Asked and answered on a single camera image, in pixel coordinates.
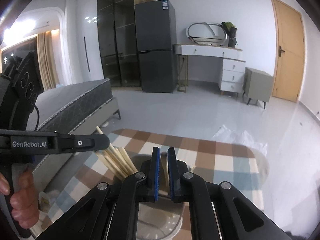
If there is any wooden door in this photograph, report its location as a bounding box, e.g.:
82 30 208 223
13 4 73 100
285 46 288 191
270 0 305 103

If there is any grey nightstand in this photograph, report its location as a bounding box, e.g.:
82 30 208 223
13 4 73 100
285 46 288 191
242 67 274 109

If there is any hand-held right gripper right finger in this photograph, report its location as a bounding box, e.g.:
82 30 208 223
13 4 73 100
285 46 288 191
167 147 293 240

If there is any white grey utensil holder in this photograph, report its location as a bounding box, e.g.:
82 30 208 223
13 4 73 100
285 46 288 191
112 154 190 240

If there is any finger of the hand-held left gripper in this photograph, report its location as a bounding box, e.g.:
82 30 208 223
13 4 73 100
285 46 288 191
59 133 110 153

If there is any checkered tablecloth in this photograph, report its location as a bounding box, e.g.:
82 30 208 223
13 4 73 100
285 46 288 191
37 129 270 240

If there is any clear plastic bag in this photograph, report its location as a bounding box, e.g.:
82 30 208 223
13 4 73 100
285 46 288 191
37 189 62 220

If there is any gold metal stool frame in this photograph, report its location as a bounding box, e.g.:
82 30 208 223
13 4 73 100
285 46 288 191
176 54 188 93

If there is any clear plastic sheet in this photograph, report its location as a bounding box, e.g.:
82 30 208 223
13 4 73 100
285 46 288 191
212 124 269 155

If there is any dark glass cabinet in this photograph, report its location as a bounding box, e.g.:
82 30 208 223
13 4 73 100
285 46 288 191
97 0 140 88

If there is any oval vanity mirror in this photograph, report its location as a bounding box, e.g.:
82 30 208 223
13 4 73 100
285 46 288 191
186 22 229 46

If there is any white wardrobe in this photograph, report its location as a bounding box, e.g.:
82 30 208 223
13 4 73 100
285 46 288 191
75 0 105 84

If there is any person's left hand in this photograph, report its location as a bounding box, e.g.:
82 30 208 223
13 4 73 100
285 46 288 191
0 171 40 229

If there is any bunch of wooden chopsticks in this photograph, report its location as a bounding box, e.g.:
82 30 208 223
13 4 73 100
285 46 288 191
96 126 138 182

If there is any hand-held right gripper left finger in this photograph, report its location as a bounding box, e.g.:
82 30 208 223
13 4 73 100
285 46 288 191
36 146 161 240

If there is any white vanity desk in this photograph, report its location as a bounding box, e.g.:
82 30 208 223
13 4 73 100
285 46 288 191
173 44 246 98

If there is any dark grey fridge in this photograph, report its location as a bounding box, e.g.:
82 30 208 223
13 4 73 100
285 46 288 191
134 0 177 93

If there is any beige curtain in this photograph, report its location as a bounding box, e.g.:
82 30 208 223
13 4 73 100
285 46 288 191
37 31 60 90

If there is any black cable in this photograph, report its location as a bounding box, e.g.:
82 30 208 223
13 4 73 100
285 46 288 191
31 104 40 132

